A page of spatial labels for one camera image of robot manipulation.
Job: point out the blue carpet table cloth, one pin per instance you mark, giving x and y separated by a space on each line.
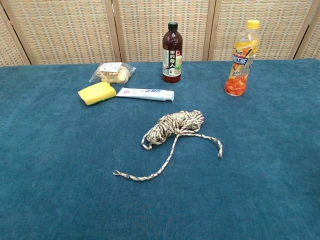
75 162

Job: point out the orange iced tea bottle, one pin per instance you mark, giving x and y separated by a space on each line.
241 62

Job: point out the dark tea bottle black cap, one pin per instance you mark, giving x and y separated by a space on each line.
172 57

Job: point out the bagged bread slices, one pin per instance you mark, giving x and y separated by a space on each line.
112 73

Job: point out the woven wood folding screen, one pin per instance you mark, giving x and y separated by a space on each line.
62 30

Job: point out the white toothpaste tube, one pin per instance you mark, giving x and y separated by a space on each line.
145 93

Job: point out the yellow green sponge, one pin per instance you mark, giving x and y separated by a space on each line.
96 92

